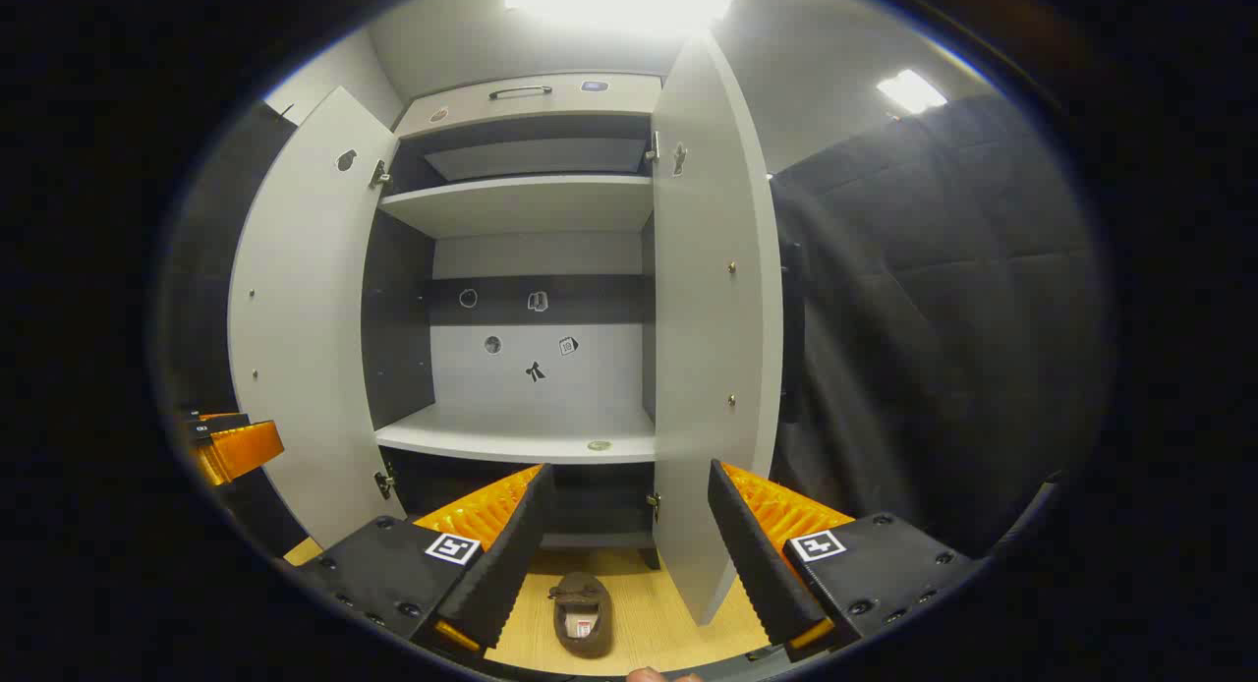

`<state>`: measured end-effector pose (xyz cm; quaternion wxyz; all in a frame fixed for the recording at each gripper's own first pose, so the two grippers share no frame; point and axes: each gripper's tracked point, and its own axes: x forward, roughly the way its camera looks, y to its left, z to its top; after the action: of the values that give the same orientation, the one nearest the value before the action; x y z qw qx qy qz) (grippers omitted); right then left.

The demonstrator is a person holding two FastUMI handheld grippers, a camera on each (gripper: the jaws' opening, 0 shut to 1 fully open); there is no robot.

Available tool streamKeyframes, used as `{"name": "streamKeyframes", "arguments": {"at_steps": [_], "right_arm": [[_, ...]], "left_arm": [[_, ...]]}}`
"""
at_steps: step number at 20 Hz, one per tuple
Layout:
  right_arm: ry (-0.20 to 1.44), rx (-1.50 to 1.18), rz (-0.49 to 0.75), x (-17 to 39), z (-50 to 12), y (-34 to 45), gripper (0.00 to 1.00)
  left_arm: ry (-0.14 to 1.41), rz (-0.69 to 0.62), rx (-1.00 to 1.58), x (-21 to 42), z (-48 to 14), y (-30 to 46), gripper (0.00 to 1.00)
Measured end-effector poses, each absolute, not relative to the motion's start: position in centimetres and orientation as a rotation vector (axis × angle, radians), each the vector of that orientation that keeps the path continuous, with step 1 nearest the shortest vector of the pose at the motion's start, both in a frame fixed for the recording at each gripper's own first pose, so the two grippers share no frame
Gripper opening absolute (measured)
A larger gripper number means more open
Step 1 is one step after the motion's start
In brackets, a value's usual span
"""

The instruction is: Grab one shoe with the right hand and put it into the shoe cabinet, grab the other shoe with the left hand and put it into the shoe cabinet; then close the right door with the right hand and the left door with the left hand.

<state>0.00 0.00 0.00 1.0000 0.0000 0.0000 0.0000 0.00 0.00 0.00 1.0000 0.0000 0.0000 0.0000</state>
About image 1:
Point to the grey and beige shoe cabinet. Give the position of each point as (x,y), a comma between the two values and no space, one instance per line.
(521,205)

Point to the metal door hinge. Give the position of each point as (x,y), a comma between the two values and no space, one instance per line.
(652,149)
(383,482)
(654,506)
(379,175)

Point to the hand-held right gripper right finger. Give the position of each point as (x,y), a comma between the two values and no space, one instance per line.
(752,564)

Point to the brown fuzzy shoe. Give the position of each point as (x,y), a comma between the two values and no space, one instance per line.
(582,613)

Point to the small ceiling light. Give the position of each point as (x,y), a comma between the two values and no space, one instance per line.
(911,90)

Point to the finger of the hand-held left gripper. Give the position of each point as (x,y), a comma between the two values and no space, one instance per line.
(241,451)

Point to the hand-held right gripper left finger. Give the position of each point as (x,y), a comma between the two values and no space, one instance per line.
(511,564)

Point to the beige shoe cabinet door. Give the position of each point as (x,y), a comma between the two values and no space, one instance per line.
(703,318)
(305,318)

